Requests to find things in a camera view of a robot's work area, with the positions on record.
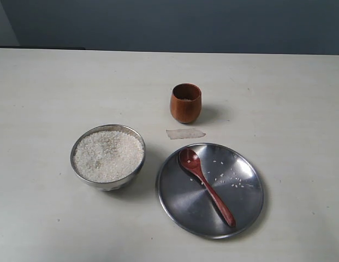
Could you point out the clear tape strip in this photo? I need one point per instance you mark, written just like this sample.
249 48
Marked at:
187 133

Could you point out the round steel plate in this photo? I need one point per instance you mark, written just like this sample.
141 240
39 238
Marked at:
188 203

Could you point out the brown wooden cup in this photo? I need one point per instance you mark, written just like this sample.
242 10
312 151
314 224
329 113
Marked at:
185 103

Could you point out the steel bowl of rice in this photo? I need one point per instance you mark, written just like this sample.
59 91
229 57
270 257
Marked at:
108 157

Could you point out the red-brown wooden spoon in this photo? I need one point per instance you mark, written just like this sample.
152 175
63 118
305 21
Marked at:
190 161

